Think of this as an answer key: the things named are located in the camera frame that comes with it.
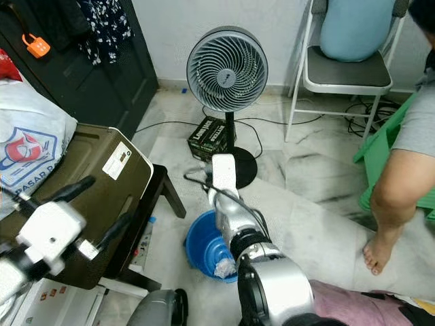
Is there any floral hanging cloth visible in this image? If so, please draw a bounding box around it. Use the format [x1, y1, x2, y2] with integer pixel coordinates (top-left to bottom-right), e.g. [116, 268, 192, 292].
[78, 0, 132, 67]

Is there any light blue cushion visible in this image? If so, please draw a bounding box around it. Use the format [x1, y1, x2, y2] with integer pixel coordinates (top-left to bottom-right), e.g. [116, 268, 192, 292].
[319, 0, 396, 63]

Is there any white folding chair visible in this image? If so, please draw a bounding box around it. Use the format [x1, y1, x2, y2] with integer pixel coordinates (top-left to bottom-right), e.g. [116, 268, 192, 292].
[284, 0, 408, 143]

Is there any paper wad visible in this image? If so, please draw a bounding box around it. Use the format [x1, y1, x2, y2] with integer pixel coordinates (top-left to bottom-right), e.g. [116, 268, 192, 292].
[214, 257, 239, 279]

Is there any brown plastic stool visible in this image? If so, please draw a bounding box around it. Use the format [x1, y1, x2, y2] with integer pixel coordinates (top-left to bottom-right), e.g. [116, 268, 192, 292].
[0, 124, 186, 291]

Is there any black floor cable bundle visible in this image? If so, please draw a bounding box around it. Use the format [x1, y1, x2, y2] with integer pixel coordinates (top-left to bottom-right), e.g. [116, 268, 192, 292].
[343, 98, 400, 137]

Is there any grey standing fan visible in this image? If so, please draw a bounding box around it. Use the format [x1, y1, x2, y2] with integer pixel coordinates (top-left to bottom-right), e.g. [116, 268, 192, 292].
[186, 26, 269, 189]

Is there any green plastic stool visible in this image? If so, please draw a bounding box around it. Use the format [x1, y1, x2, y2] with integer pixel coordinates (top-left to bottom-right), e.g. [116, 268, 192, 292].
[353, 92, 435, 221]

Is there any white printed plastic bag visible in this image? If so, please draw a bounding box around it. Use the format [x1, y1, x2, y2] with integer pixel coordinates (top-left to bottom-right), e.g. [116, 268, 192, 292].
[0, 79, 78, 218]

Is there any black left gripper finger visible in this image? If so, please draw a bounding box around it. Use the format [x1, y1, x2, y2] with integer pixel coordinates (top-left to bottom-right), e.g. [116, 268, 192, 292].
[99, 213, 134, 253]
[49, 175, 98, 206]

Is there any orange padlock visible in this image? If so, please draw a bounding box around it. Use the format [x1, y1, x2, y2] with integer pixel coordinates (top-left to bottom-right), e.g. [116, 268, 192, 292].
[22, 33, 51, 58]

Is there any silver left robot leg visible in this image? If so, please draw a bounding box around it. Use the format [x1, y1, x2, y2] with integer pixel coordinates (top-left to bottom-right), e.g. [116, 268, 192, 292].
[128, 289, 190, 326]

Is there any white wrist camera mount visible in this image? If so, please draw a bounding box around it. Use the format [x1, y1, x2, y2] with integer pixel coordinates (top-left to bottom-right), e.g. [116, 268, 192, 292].
[17, 200, 89, 266]
[211, 153, 239, 198]

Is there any blue plastic bucket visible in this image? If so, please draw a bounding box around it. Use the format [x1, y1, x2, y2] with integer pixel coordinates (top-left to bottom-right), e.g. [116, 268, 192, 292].
[185, 209, 239, 283]

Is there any red bag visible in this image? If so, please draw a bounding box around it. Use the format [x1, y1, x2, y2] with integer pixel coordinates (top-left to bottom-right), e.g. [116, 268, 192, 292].
[0, 49, 22, 82]

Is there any black cardboard box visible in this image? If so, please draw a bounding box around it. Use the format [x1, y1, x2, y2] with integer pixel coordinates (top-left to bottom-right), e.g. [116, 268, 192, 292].
[187, 115, 228, 162]

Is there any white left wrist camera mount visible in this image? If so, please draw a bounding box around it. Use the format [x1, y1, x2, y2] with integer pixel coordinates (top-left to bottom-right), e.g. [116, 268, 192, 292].
[17, 200, 89, 266]

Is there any black wardrobe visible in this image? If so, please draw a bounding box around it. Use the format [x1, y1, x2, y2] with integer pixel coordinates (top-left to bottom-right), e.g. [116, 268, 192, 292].
[0, 0, 158, 140]

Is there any white printed cardboard box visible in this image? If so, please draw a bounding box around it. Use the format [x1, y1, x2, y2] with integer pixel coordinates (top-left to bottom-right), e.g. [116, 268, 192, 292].
[10, 277, 130, 326]

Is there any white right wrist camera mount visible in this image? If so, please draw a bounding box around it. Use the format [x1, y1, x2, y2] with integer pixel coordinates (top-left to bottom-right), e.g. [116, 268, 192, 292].
[211, 153, 239, 198]

